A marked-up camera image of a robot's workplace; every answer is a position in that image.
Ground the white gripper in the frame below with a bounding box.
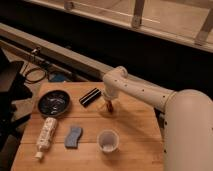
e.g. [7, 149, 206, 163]
[99, 88, 116, 111]

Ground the red chili pepper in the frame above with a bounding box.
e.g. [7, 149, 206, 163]
[106, 101, 114, 113]

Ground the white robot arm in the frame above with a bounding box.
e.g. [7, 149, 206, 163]
[102, 66, 213, 171]

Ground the black box with white stripes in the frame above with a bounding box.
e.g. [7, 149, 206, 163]
[79, 88, 101, 107]

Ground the white plastic cup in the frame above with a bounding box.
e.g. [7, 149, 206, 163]
[97, 130, 119, 153]

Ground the blue sponge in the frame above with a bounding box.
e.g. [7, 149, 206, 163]
[64, 126, 83, 149]

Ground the dark round bowl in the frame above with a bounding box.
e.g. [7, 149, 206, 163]
[38, 90, 71, 118]

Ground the blue object on floor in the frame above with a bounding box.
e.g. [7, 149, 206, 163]
[49, 74, 67, 82]

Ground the white squeeze tube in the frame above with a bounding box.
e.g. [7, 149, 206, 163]
[35, 117, 57, 160]

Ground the black coiled cable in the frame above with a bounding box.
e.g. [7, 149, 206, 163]
[20, 46, 51, 85]

